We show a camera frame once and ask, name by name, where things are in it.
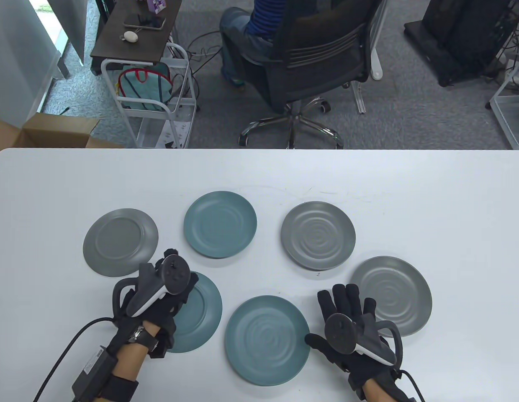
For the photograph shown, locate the white metal cart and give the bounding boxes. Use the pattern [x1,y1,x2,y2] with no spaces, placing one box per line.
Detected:
[101,42,200,149]

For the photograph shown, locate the cardboard box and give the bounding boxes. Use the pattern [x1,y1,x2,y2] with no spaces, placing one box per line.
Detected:
[0,112,126,165]

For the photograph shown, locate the grey partition panel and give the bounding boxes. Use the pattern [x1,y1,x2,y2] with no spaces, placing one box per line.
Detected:
[47,0,89,65]

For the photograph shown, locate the person's right hand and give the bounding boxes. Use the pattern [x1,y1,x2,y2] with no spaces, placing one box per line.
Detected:
[305,284,400,390]

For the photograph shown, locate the grey plate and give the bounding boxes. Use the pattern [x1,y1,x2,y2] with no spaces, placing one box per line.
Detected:
[83,208,159,278]
[349,256,433,338]
[281,201,356,271]

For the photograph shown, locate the person's left hand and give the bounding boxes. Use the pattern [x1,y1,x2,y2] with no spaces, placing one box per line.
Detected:
[107,249,199,358]

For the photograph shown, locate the person's left forearm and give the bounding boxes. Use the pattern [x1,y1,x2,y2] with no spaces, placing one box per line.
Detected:
[103,331,157,402]

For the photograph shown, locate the grey and white controller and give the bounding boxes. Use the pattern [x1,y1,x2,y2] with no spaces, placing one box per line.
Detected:
[112,255,191,325]
[324,312,403,369]

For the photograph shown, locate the dark brown side table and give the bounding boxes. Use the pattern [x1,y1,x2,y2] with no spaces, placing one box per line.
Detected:
[90,0,183,77]

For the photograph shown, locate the black floor cables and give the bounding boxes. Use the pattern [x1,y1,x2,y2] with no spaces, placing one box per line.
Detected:
[186,30,225,78]

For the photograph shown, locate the black cable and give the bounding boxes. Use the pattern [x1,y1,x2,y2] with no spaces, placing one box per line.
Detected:
[33,317,118,402]
[400,368,427,402]

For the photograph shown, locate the white wire basket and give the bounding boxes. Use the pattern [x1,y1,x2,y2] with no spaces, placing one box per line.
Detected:
[489,52,519,150]

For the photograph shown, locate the black equipment case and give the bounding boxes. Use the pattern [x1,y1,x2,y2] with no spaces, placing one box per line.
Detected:
[404,0,519,87]

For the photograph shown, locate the teal plate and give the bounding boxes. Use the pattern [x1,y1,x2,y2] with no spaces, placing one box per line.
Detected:
[184,191,257,259]
[225,295,311,387]
[165,271,223,353]

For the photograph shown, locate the black forearm strap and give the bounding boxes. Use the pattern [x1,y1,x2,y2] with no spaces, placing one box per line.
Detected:
[96,374,139,402]

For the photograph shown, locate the silver metal rail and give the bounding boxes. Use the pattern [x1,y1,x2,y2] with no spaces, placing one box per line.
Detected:
[352,80,367,114]

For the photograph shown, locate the white desk leg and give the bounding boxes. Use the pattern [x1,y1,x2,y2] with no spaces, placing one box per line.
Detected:
[370,0,389,80]

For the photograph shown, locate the black forearm battery box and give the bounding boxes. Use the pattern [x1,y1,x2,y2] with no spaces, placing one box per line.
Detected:
[71,345,118,396]

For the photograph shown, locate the black wrist strap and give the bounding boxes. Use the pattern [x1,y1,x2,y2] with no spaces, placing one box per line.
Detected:
[125,325,159,352]

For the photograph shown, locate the teal bag with red trim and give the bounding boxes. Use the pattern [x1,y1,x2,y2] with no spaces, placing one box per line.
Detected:
[118,63,173,112]

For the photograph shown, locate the black office chair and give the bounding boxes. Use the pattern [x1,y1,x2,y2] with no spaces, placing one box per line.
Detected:
[238,0,388,149]

